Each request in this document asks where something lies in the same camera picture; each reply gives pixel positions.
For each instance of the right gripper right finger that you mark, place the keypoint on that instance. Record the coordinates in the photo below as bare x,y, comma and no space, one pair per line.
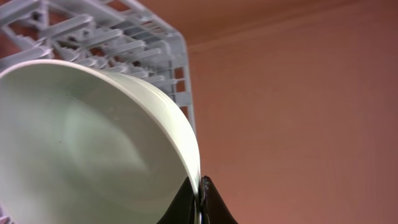
213,208

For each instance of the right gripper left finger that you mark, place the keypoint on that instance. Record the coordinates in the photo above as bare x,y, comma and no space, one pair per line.
182,209

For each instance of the green bowl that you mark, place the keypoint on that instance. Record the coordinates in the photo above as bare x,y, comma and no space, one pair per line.
80,145

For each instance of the grey dishwasher rack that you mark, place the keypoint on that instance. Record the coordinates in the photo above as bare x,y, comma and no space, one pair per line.
133,42

